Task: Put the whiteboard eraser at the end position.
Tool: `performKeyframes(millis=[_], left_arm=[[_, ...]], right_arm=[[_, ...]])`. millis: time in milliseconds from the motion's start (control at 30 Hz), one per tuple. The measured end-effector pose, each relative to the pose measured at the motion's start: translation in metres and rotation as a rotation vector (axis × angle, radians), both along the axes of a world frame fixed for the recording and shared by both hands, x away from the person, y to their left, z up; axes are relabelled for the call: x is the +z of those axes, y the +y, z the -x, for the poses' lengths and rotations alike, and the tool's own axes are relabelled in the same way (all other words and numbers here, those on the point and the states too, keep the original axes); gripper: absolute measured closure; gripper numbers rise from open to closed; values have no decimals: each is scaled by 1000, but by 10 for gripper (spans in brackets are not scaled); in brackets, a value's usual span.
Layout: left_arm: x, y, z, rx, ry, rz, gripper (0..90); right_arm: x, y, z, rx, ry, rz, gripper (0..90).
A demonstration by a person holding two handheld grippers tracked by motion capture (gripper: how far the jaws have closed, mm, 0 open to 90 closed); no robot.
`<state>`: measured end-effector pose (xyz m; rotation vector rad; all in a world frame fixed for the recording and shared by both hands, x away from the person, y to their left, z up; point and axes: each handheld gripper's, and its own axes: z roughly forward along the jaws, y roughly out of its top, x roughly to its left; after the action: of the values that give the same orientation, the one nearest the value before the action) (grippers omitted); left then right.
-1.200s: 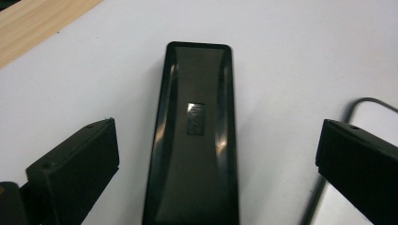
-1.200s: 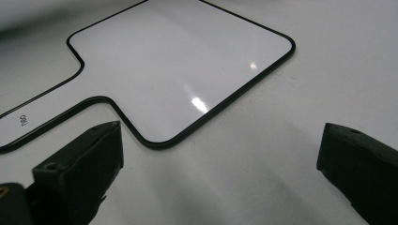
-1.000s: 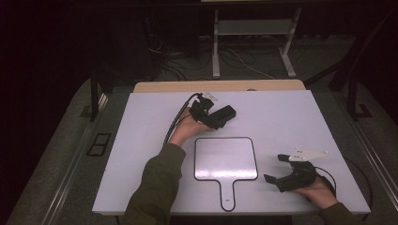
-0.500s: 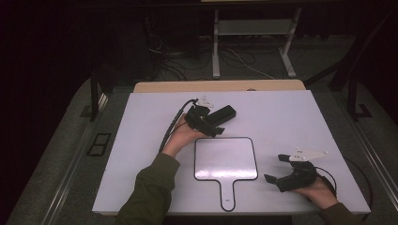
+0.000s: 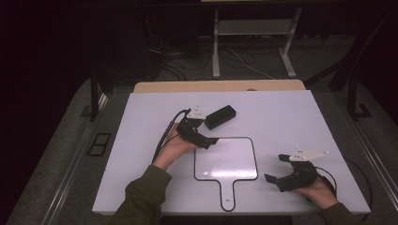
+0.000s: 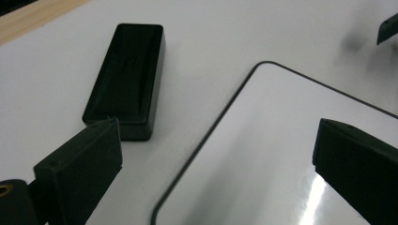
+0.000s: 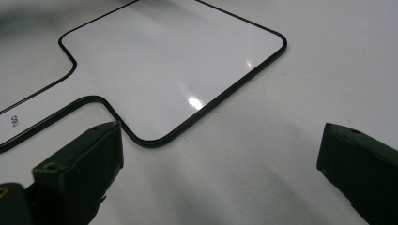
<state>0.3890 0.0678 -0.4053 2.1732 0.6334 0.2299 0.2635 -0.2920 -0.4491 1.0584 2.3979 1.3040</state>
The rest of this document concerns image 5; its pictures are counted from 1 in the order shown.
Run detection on person's right hand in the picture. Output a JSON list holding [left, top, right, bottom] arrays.
[[294, 177, 340, 210]]

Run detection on black whiteboard eraser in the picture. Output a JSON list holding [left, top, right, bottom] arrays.
[[204, 104, 237, 130]]

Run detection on white metal stand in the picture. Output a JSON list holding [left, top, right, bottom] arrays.
[[211, 7, 303, 79]]

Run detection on black metal post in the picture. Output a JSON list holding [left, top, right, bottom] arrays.
[[346, 74, 374, 121], [88, 68, 109, 123]]

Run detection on white floor cable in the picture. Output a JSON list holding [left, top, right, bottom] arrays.
[[226, 48, 276, 81]]

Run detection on person's left hand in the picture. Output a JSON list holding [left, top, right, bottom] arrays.
[[152, 127, 200, 172]]

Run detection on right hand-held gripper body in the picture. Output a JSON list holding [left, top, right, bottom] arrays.
[[276, 147, 329, 192]]

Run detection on aluminium rail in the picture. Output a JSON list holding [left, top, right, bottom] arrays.
[[344, 118, 398, 201], [40, 93, 109, 225]]

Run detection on black floor cables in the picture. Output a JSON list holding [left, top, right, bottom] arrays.
[[146, 31, 214, 83]]

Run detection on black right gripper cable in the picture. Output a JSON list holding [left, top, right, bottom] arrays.
[[315, 156, 374, 219]]

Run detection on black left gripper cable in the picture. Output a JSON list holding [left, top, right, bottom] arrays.
[[152, 108, 191, 163]]

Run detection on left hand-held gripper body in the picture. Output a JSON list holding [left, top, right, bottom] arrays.
[[176, 106, 210, 150]]

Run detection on wooden table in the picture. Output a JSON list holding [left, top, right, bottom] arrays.
[[133, 79, 307, 94]]

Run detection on small whiteboard with handle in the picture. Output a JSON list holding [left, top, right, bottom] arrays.
[[193, 136, 259, 213]]

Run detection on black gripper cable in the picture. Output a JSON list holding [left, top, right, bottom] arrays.
[[152, 108, 191, 163], [315, 156, 374, 219]]

